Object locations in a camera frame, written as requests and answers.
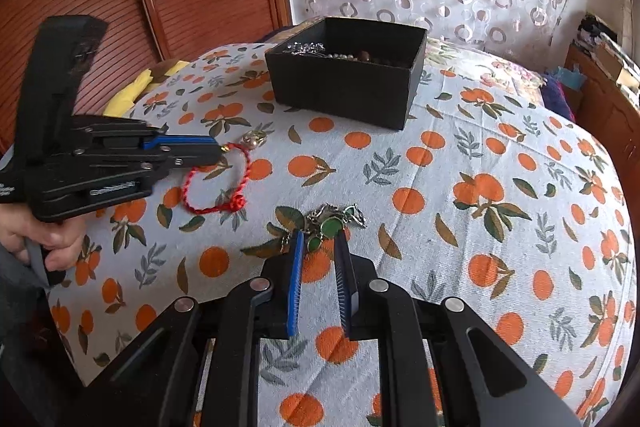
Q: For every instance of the person's left hand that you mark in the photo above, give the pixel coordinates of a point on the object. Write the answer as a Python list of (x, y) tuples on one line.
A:
[(55, 247)]

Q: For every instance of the cardboard box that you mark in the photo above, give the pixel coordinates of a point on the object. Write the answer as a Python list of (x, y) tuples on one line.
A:
[(620, 67)]

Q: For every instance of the dark blue blanket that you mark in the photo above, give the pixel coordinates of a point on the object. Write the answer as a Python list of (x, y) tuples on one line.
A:
[(557, 99)]

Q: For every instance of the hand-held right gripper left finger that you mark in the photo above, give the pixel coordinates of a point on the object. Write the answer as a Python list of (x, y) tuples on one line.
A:
[(295, 282)]

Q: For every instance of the pile of dark clothes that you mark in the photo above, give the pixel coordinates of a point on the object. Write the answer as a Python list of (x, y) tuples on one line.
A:
[(595, 29)]

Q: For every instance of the wooden cabinet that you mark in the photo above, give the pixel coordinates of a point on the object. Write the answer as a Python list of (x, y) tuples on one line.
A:
[(610, 117)]

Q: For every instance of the floral blanket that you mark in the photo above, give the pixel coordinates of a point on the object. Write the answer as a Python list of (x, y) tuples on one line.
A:
[(480, 62)]

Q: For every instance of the black box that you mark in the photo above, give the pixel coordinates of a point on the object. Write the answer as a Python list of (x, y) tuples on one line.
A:
[(340, 92)]

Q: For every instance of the yellow plush toy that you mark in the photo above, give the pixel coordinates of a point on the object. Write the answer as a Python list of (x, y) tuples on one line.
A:
[(122, 99)]

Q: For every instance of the gold charm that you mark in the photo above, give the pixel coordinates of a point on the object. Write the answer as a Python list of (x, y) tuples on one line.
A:
[(255, 139)]

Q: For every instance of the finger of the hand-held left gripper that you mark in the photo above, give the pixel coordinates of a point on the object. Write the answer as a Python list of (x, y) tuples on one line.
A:
[(185, 142), (195, 158)]

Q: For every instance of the blue paper bag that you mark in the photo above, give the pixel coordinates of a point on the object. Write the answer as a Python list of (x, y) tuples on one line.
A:
[(567, 77)]

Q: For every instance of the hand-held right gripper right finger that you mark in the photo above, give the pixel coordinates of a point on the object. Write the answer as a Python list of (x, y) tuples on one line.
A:
[(342, 277)]

